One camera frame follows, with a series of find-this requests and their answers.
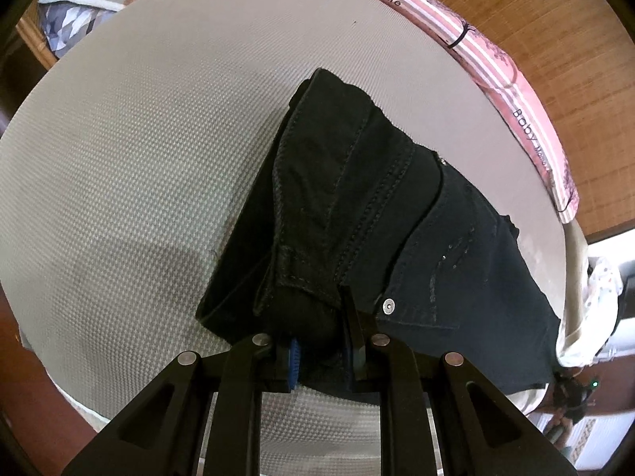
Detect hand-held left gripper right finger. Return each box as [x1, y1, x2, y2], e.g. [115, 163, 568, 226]
[339, 288, 579, 476]

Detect grey woven mattress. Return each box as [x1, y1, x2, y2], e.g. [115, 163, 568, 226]
[0, 0, 569, 463]

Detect pink striped pillow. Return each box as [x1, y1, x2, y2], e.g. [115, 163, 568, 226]
[325, 0, 581, 224]

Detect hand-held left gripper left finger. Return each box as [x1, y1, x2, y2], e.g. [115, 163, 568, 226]
[62, 333, 301, 476]

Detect beige cloth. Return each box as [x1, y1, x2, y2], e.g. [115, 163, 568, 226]
[556, 218, 596, 343]

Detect black pants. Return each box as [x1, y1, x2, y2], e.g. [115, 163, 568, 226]
[196, 67, 564, 392]

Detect grey geometric print pillow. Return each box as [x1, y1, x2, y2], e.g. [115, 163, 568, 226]
[40, 2, 117, 59]

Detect white dotted cloth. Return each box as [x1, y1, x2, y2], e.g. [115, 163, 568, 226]
[554, 255, 622, 369]

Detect woven bamboo headboard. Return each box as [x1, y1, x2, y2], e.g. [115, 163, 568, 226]
[397, 0, 635, 239]

